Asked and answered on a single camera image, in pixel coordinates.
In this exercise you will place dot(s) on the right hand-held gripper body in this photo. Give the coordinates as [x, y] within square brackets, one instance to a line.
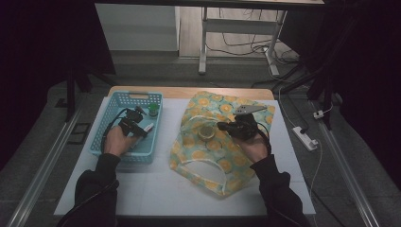
[246, 124]

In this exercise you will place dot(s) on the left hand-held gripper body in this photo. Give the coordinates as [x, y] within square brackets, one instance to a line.
[132, 118]

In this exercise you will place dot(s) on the white tube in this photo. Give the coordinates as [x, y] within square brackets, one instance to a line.
[149, 127]

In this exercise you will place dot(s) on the blue plastic basket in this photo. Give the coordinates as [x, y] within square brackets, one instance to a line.
[145, 148]

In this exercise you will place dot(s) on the round metal tin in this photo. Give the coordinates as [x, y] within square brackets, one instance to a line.
[206, 133]

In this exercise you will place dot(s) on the orange-print fabric bag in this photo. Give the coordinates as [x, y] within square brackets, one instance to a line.
[208, 151]

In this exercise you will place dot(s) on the person's right hand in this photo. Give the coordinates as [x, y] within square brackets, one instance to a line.
[253, 148]

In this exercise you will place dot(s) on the person's left hand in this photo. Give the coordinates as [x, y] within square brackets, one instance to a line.
[118, 142]

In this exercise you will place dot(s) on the black floor plate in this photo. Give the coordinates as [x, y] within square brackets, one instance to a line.
[79, 133]

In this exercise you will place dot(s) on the white power strip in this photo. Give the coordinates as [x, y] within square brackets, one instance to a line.
[304, 138]

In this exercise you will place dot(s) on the white table mat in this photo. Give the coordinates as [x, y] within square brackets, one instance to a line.
[157, 195]

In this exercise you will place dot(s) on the black stand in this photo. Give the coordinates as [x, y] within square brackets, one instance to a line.
[72, 94]
[324, 94]

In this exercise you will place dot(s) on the small white adapter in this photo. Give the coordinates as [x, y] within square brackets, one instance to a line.
[318, 114]

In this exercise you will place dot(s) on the white panel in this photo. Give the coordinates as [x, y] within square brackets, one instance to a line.
[138, 28]

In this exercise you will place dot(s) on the white-legged desk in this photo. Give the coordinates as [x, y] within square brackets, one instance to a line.
[239, 26]

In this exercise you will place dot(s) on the metal floor rail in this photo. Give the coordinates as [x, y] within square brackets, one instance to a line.
[346, 170]
[44, 170]

